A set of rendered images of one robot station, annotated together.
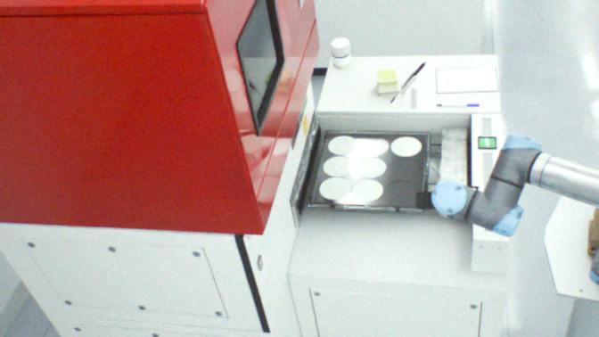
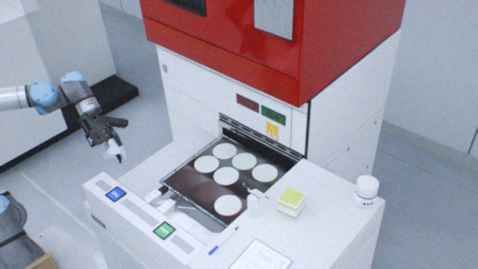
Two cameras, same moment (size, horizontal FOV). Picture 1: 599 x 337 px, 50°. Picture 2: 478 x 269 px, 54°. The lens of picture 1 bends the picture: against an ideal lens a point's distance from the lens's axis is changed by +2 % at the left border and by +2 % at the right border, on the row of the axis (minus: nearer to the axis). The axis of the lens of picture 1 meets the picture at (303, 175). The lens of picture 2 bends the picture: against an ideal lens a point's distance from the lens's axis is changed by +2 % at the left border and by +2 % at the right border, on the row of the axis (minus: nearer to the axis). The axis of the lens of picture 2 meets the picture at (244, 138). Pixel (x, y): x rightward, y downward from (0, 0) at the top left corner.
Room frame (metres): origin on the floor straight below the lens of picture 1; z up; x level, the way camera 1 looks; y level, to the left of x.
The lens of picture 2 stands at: (2.13, -1.36, 2.17)
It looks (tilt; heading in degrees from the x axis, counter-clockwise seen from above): 40 degrees down; 115
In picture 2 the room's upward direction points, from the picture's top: 3 degrees counter-clockwise
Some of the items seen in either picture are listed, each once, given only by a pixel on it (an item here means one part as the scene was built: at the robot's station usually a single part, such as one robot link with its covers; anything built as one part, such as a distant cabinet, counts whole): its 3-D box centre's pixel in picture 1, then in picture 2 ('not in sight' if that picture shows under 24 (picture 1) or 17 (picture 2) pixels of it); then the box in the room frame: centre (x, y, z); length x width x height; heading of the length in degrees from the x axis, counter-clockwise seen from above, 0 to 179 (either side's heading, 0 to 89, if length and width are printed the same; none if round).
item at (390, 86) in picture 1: (387, 82); (291, 203); (1.83, -0.35, 1.00); 0.07 x 0.07 x 0.07; 82
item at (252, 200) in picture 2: (408, 90); (255, 198); (1.72, -0.40, 1.03); 0.06 x 0.04 x 0.13; 73
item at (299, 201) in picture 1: (307, 169); (257, 147); (1.56, -0.02, 0.89); 0.44 x 0.02 x 0.10; 163
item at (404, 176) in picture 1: (370, 168); (225, 175); (1.51, -0.22, 0.90); 0.34 x 0.34 x 0.01; 73
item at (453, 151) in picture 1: (454, 173); (181, 225); (1.45, -0.48, 0.87); 0.36 x 0.08 x 0.03; 163
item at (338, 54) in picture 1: (340, 53); (366, 192); (2.04, -0.22, 1.01); 0.07 x 0.07 x 0.10
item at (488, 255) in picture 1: (487, 187); (143, 226); (1.34, -0.55, 0.89); 0.55 x 0.09 x 0.14; 163
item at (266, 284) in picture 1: (287, 178); (226, 106); (1.40, 0.05, 1.02); 0.82 x 0.03 x 0.40; 163
